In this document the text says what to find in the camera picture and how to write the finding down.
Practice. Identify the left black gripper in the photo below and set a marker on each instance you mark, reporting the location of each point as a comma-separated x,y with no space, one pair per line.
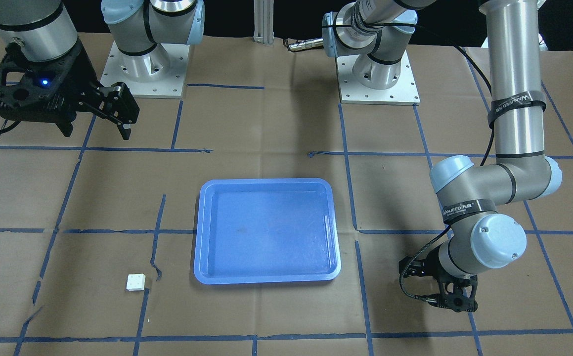
433,265

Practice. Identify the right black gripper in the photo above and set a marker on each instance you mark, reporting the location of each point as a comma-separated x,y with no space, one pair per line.
79,70

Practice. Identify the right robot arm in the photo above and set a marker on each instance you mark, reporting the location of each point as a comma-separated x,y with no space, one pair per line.
45,31

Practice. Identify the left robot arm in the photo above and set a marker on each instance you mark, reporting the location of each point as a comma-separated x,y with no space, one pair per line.
469,194

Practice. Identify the blue plastic tray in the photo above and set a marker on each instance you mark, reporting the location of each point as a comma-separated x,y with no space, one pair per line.
266,230

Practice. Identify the silver cylindrical connector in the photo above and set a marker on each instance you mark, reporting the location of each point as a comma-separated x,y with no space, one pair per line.
299,46

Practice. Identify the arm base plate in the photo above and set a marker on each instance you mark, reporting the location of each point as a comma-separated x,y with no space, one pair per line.
158,74
363,81

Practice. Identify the aluminium frame post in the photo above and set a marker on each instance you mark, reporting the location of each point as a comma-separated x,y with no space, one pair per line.
263,22

